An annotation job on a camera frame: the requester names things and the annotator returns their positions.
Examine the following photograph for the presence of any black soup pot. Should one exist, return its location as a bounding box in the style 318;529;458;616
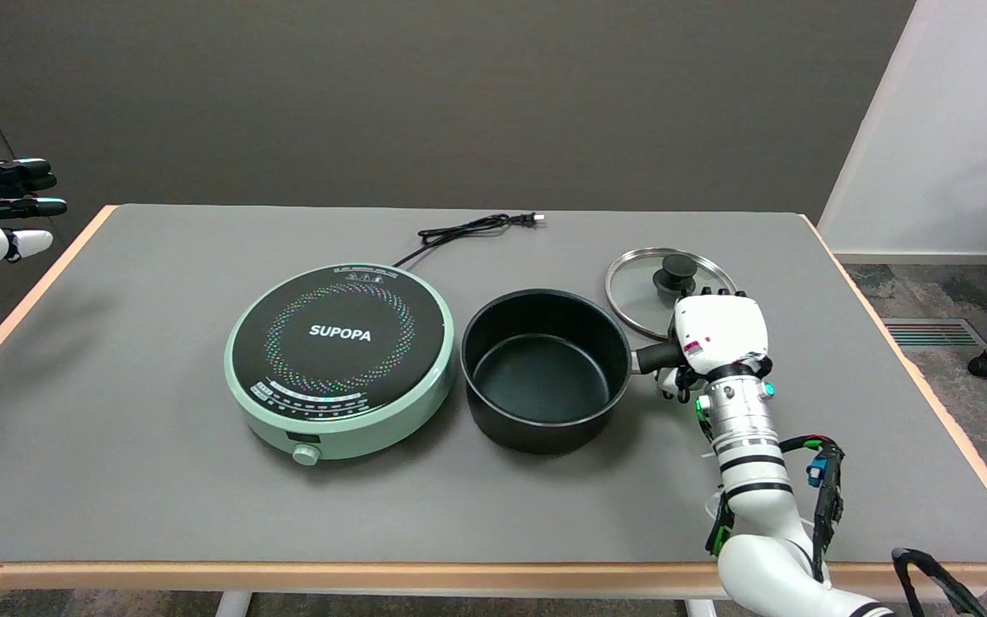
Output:
459;288;686;456

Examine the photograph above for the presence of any black green robot cable bundle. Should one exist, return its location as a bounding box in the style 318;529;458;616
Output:
780;434;846;584

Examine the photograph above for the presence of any floor vent grille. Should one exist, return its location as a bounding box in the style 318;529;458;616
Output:
881;318;987;349

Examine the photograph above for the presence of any black power cord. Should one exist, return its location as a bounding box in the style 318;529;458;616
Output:
392;212;545;270

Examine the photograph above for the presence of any green round induction cooker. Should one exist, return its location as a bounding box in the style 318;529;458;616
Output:
223;262;456;468

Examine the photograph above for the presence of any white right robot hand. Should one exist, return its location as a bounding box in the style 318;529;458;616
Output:
654;289;775;404

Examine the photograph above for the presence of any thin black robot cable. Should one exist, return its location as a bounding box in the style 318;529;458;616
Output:
891;548;987;617

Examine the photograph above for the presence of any glass pot lid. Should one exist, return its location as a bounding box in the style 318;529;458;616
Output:
604;247;739;342

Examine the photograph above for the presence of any grey table mat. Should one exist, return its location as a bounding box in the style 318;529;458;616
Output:
0;203;987;566

